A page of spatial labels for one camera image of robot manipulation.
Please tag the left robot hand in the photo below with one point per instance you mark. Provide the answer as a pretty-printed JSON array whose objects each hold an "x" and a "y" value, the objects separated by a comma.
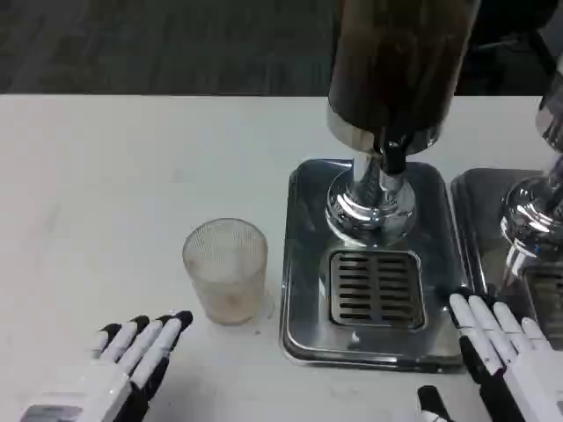
[{"x": 107, "y": 378}]

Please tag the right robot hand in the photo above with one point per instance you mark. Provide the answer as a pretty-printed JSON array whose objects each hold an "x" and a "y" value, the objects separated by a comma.
[{"x": 506, "y": 347}]

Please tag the clear ribbed glass cup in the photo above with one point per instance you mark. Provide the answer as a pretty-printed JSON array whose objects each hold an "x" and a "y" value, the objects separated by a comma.
[{"x": 226, "y": 277}]

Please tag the slotted steel tray grid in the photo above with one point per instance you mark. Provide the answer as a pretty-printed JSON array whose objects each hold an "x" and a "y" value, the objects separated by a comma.
[
  {"x": 378, "y": 290},
  {"x": 547, "y": 281}
]

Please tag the steel drip tray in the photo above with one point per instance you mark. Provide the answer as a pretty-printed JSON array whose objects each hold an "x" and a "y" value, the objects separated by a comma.
[
  {"x": 479, "y": 220},
  {"x": 308, "y": 264}
]

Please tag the chrome drink dispenser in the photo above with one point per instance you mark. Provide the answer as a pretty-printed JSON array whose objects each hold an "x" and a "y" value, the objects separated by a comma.
[{"x": 532, "y": 211}]

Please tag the black dispenser tap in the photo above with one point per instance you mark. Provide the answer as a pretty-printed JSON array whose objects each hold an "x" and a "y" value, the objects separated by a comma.
[{"x": 394, "y": 158}]

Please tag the drink dispenser with brown drink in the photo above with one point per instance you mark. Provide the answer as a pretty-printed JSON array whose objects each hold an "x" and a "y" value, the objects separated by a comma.
[{"x": 391, "y": 88}]

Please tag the black office chair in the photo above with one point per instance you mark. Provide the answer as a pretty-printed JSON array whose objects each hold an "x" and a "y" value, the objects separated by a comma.
[{"x": 510, "y": 44}]

